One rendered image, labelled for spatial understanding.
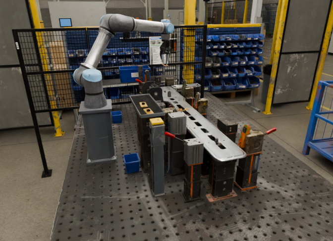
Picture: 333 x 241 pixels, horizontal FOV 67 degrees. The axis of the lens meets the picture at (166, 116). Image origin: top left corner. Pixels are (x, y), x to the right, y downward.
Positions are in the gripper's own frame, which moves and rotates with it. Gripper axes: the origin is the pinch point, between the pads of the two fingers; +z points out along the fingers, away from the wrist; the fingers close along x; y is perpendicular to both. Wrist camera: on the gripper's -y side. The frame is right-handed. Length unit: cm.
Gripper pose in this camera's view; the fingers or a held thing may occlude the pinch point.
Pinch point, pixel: (165, 63)
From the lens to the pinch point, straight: 223.0
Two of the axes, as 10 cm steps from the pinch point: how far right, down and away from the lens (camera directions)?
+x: 9.5, -1.2, 2.7
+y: 3.0, 3.8, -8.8
